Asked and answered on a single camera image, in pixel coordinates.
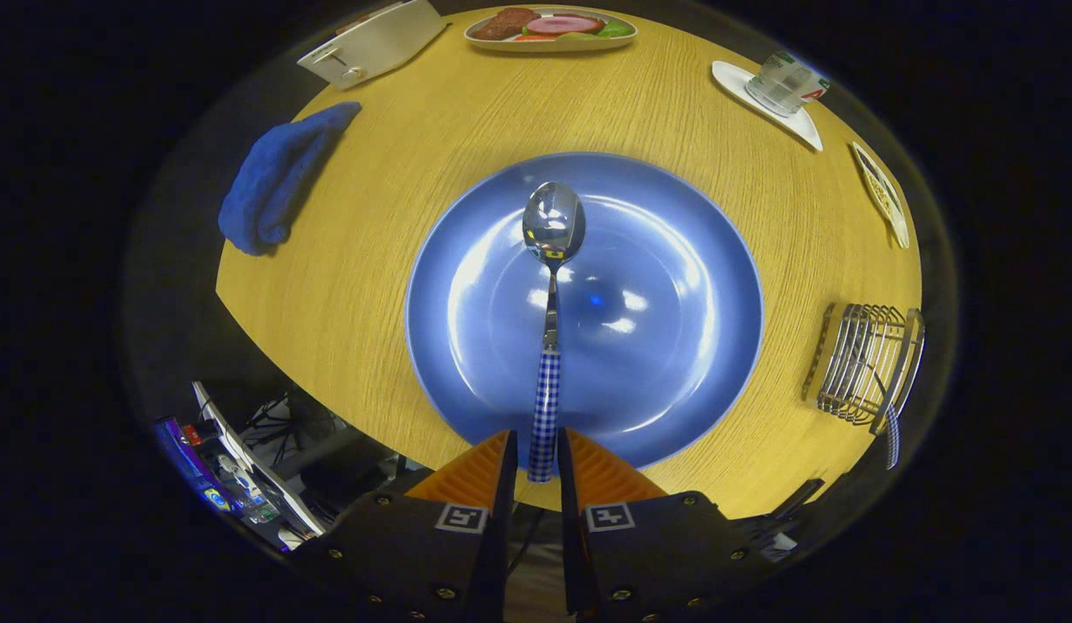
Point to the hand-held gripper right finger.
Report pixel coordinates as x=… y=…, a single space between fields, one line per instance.
x=657 y=554

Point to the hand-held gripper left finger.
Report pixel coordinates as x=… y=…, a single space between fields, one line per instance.
x=414 y=554

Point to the blue round plate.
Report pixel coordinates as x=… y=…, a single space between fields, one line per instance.
x=657 y=329

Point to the folded blue cloth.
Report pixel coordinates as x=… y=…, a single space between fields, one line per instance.
x=272 y=182

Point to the brown sausage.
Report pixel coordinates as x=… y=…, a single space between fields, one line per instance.
x=505 y=22

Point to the white divided dish of beans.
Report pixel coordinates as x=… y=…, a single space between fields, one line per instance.
x=882 y=195

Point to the cream white toaster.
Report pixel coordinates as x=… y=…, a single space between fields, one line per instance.
x=380 y=43

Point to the pink ham slice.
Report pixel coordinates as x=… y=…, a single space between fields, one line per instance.
x=566 y=24

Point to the green lettuce leaf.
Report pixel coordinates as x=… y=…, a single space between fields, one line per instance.
x=615 y=29

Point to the oval plate of food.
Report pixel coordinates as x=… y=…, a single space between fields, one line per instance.
x=553 y=41

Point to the white square coaster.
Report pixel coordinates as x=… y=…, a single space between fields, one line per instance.
x=799 y=125

